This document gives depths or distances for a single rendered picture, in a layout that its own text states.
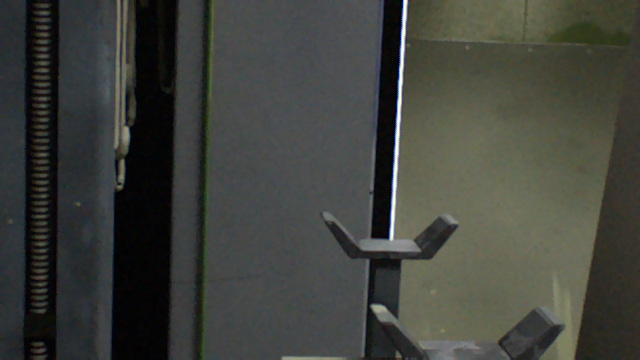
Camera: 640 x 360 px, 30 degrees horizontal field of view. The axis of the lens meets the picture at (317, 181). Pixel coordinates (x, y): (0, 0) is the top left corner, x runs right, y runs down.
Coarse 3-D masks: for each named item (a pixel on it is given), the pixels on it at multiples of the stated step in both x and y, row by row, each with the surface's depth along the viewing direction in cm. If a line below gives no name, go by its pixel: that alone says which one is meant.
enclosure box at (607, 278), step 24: (624, 96) 185; (624, 120) 185; (624, 144) 184; (624, 168) 184; (624, 192) 184; (600, 216) 194; (624, 216) 184; (600, 240) 193; (624, 240) 183; (600, 264) 193; (624, 264) 183; (600, 288) 193; (624, 288) 183; (600, 312) 192; (624, 312) 182; (600, 336) 192; (624, 336) 182
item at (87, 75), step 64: (0, 0) 53; (64, 0) 54; (0, 64) 54; (64, 64) 54; (0, 128) 54; (64, 128) 55; (0, 192) 55; (64, 192) 55; (0, 256) 55; (64, 256) 56; (0, 320) 56; (64, 320) 56
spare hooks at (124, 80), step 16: (128, 0) 111; (144, 0) 110; (160, 0) 113; (128, 16) 112; (160, 16) 113; (128, 32) 112; (160, 32) 114; (128, 48) 112; (160, 48) 114; (128, 64) 110; (160, 64) 115; (128, 80) 110; (160, 80) 115; (128, 96) 114; (128, 112) 114; (128, 144) 106
